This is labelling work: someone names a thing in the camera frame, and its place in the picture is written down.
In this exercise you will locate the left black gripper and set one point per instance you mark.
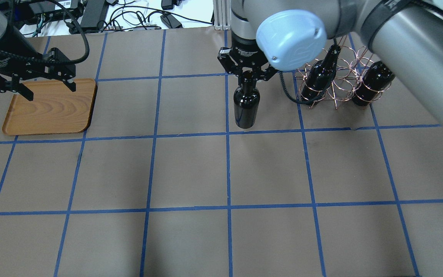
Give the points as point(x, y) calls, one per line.
point(12, 51)

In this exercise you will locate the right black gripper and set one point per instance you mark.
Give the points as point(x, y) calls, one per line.
point(244, 55)

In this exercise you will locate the dark wine bottle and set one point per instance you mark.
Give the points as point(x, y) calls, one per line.
point(246, 100)
point(376, 79)
point(321, 75)

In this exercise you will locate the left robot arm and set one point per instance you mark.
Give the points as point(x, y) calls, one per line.
point(7, 29)

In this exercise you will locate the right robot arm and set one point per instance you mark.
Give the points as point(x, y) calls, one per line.
point(272, 35)

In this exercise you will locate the wooden tray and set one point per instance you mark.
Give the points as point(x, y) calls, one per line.
point(54, 109)

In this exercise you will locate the black power adapter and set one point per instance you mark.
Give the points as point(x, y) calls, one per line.
point(170, 21)

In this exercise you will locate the aluminium frame post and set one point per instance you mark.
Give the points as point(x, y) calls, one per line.
point(222, 14)

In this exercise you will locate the copper wire bottle basket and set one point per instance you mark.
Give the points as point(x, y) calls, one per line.
point(351, 66)

